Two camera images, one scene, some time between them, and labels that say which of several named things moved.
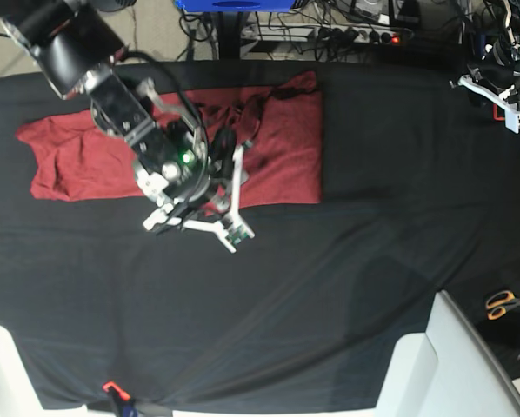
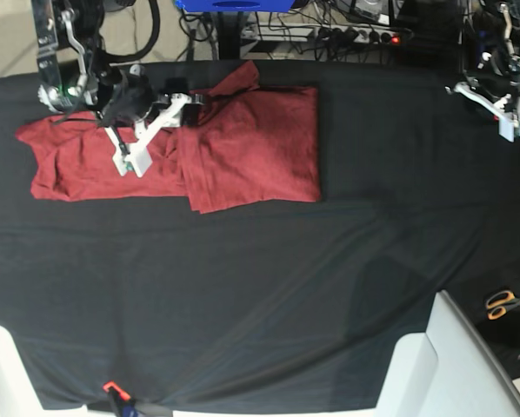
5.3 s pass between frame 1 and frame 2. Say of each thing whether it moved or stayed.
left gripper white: moved
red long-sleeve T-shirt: stayed
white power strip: stayed
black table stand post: stayed
